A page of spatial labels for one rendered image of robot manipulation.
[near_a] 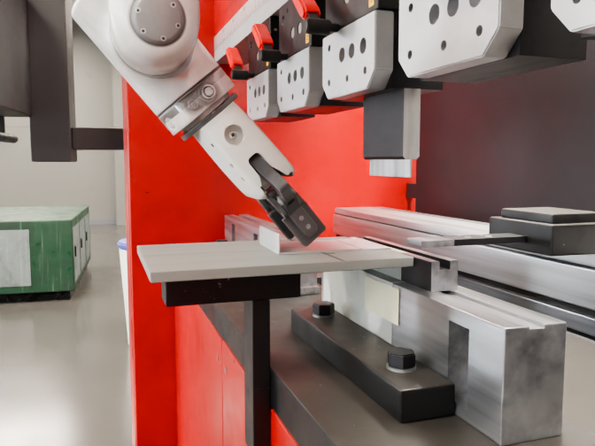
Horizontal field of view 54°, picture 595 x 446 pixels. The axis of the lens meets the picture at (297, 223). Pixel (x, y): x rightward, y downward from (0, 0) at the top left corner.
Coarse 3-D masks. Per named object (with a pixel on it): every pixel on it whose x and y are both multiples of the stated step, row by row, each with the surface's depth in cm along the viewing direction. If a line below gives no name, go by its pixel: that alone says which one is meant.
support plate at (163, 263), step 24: (288, 240) 73; (144, 264) 57; (168, 264) 56; (192, 264) 56; (216, 264) 56; (240, 264) 56; (264, 264) 56; (288, 264) 56; (312, 264) 56; (336, 264) 57; (360, 264) 58; (384, 264) 59; (408, 264) 60
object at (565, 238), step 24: (504, 216) 79; (528, 216) 74; (552, 216) 71; (576, 216) 72; (408, 240) 71; (432, 240) 69; (456, 240) 70; (480, 240) 71; (504, 240) 72; (528, 240) 73; (552, 240) 69; (576, 240) 70
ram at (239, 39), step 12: (216, 0) 139; (228, 0) 127; (240, 0) 117; (276, 0) 94; (216, 12) 140; (228, 12) 127; (264, 12) 101; (276, 12) 96; (216, 24) 140; (252, 24) 108; (228, 36) 128; (240, 36) 118; (240, 48) 125; (216, 60) 142
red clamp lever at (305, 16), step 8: (296, 0) 73; (304, 0) 71; (312, 0) 72; (304, 8) 71; (312, 8) 70; (304, 16) 71; (312, 16) 70; (320, 16) 71; (304, 24) 69; (312, 24) 68; (320, 24) 68; (328, 24) 69; (336, 24) 69; (312, 32) 68; (320, 32) 69; (328, 32) 69; (336, 32) 70
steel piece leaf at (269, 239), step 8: (264, 232) 67; (272, 232) 64; (264, 240) 67; (272, 240) 64; (320, 240) 71; (328, 240) 71; (336, 240) 71; (272, 248) 64; (280, 248) 65; (288, 248) 65; (296, 248) 65; (304, 248) 65; (312, 248) 65; (320, 248) 65; (328, 248) 65; (336, 248) 65; (344, 248) 65; (352, 248) 65
